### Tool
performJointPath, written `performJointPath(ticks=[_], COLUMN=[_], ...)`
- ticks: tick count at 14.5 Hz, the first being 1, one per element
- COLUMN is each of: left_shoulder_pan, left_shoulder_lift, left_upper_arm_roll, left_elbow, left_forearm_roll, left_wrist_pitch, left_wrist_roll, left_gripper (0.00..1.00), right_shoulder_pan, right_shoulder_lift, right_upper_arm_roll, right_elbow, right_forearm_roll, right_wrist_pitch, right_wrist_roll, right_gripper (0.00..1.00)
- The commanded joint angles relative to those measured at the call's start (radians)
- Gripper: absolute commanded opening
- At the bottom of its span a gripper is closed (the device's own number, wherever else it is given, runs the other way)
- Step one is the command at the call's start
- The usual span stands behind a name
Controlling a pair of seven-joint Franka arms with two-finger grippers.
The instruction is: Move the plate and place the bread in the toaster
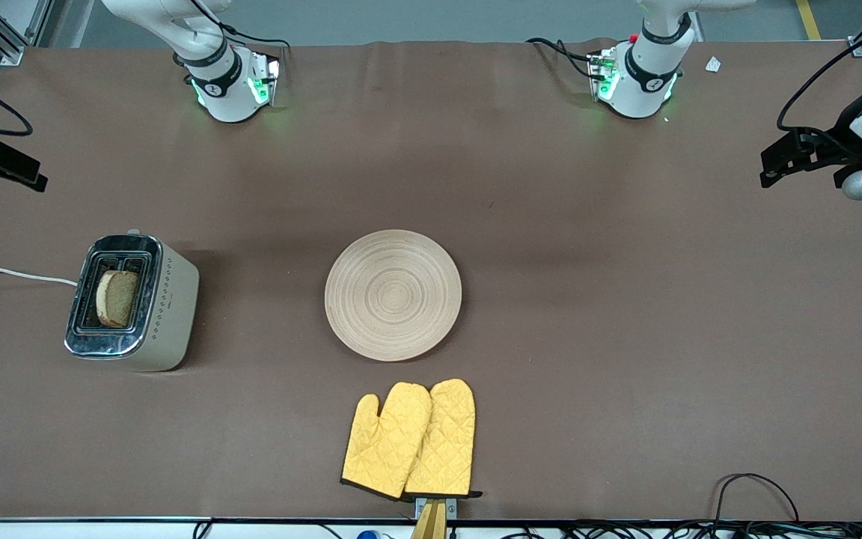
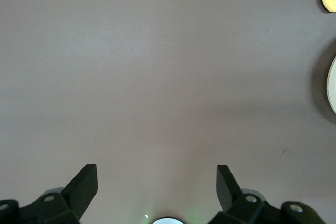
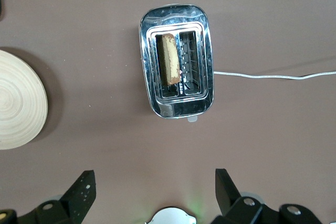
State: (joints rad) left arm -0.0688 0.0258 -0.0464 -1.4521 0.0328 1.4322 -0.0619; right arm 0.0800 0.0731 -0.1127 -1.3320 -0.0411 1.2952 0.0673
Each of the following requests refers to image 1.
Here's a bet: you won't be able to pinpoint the brown bread slice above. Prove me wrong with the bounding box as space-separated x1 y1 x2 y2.
95 269 141 329

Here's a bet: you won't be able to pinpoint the round wooden plate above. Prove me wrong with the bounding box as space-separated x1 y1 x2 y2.
325 229 463 363

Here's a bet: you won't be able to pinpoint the cream and chrome toaster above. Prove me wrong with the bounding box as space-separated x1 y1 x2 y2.
64 231 201 373

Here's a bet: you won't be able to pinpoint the brown table cover mat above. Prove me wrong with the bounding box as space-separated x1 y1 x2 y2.
0 37 862 523

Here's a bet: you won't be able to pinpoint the yellow quilted oven mitt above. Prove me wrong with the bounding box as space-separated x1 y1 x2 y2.
403 378 483 500
340 382 432 501

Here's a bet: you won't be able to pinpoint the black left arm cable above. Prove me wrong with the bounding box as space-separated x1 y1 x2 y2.
777 0 862 134

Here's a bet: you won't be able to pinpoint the white toaster power cord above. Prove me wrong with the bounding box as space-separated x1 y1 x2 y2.
0 267 79 287

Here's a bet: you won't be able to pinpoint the black base power cable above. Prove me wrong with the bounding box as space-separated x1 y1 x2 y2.
190 0 292 53
526 37 598 80

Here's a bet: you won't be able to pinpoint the black looped cable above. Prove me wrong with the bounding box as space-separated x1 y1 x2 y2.
713 472 801 525

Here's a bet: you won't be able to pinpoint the tangled black cables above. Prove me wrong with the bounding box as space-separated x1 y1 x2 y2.
192 520 862 539

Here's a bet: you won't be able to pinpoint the wooden stick with metal bracket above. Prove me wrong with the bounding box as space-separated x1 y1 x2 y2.
410 496 459 539

